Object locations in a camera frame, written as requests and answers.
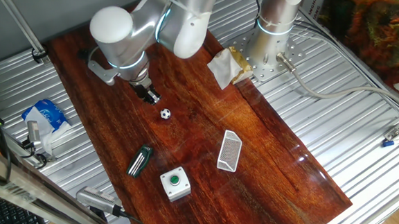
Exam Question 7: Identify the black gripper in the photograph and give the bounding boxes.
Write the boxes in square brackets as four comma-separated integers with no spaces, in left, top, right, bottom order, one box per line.
[130,76,162,106]

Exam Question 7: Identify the small black white soccer ball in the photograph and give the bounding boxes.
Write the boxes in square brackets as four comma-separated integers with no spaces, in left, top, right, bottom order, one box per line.
[159,107,172,121]

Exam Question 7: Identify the white mesh toy goal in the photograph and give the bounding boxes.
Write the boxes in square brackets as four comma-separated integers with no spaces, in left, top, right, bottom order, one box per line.
[214,128,245,174]

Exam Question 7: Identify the green folding hex key set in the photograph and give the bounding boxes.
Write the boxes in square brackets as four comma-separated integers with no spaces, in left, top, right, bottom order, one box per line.
[124,144,155,179]

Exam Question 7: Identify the glossy red-brown wooden board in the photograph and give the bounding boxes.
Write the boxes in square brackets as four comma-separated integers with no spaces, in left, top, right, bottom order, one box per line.
[42,0,355,224]

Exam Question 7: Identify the crumpled white paper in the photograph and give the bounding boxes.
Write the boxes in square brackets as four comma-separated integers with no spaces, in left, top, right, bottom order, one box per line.
[205,45,255,92]

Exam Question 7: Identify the white box with green button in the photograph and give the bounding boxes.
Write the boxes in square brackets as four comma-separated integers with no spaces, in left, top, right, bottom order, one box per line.
[159,166,193,203]

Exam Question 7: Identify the blue tissue pack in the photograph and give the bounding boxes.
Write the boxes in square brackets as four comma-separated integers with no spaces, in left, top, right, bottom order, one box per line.
[21,97,73,157]

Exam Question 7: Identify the thin metal pole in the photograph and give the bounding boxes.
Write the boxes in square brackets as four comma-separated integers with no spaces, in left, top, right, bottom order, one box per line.
[0,0,51,68]

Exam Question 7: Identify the colourful orange green poster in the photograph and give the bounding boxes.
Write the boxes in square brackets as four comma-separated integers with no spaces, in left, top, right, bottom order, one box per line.
[317,0,399,95]

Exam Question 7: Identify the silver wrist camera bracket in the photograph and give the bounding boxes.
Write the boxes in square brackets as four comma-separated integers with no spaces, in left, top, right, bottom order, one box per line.
[86,44,121,87]

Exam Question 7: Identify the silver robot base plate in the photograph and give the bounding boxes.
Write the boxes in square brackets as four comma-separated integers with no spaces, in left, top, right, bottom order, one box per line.
[227,25,308,85]

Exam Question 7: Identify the ribbed silver camera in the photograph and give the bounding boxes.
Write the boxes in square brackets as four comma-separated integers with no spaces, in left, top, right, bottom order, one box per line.
[74,184,124,220]

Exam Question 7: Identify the small silver camera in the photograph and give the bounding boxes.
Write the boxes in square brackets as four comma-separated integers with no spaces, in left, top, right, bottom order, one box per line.
[26,120,43,148]

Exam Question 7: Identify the grey base cable with connector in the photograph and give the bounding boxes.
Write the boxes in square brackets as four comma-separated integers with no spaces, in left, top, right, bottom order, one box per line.
[275,45,399,128]

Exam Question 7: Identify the thick aluminium frame bar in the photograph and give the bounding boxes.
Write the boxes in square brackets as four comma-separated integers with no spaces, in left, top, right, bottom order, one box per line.
[0,130,127,224]

